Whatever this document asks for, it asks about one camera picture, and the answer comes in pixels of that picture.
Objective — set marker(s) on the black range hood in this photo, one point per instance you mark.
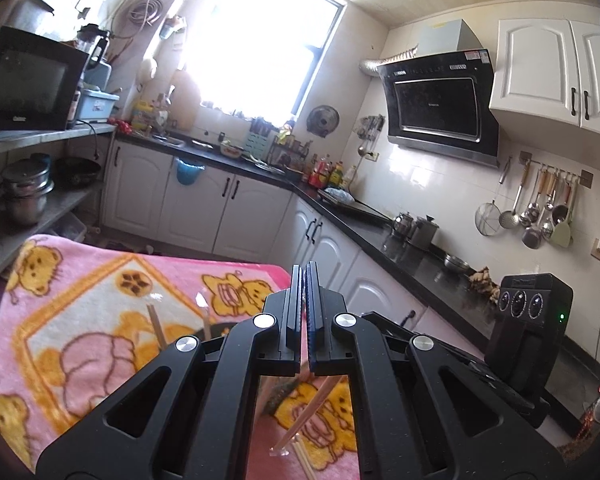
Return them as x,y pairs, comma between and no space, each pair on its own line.
440,105

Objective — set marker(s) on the black blender jug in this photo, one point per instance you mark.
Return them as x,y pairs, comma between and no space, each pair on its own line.
94,47

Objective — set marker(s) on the yellow detergent bottle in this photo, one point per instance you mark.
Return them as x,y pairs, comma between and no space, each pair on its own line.
141,117

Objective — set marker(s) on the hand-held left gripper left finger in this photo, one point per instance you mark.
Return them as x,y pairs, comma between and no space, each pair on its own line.
296,310

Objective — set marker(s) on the white base cabinets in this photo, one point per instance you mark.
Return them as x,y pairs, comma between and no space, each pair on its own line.
260,210

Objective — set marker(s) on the stacked stainless pots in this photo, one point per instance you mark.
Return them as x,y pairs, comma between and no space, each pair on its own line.
27,192

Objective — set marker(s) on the single chopstick pair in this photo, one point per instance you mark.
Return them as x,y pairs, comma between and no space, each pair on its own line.
305,410

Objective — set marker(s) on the black kitchen countertop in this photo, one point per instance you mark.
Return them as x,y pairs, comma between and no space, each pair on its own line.
430,280

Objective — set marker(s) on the kitchen window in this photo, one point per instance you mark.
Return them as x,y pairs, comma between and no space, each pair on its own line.
260,35

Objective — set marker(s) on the red sauce bottle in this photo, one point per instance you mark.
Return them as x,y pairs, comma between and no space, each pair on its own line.
323,172

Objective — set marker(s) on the blue hanging bin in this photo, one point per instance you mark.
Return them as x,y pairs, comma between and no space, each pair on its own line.
189,172

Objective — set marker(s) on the silver flexible duct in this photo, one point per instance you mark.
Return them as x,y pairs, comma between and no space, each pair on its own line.
385,62

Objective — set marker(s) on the ginger root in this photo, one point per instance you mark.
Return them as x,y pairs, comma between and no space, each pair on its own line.
485,285

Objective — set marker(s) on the patterned bowl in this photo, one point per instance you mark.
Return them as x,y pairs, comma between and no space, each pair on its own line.
231,150

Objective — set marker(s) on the small stainless teapot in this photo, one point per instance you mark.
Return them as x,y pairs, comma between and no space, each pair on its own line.
403,225

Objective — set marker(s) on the countertop spice rack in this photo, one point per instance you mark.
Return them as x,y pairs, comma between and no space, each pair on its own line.
287,152

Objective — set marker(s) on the yellow oil bottle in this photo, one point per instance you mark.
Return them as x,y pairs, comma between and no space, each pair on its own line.
336,175

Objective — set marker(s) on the beige cutting board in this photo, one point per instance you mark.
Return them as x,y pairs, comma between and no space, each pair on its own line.
186,102

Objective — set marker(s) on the small wall fan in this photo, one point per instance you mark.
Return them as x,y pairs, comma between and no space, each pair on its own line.
323,121

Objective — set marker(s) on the row of hanging kitchen utensils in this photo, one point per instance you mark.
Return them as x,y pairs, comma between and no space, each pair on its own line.
535,210

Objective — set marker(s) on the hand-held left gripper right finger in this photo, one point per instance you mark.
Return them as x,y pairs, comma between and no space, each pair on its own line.
312,310

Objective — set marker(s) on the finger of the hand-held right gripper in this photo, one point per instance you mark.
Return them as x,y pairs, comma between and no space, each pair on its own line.
500,385

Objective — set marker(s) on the white wall cabinet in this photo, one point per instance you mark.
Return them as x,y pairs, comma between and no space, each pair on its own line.
555,70

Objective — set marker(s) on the grey stone shelf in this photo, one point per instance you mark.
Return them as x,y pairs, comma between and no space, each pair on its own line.
10,250

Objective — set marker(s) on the stainless steel bowl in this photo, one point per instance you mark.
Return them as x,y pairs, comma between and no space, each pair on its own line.
457,263

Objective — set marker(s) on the black wok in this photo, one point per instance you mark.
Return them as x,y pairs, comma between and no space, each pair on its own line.
77,172

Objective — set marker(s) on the light blue plastic box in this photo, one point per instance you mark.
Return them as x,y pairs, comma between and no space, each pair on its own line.
97,107

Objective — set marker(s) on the black microwave oven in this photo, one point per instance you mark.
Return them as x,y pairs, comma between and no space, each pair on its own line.
25,80

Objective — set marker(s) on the teal knife block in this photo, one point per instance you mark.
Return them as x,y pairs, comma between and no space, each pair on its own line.
259,140

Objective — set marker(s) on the printed pink blanket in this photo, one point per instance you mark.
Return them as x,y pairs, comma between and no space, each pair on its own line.
80,320

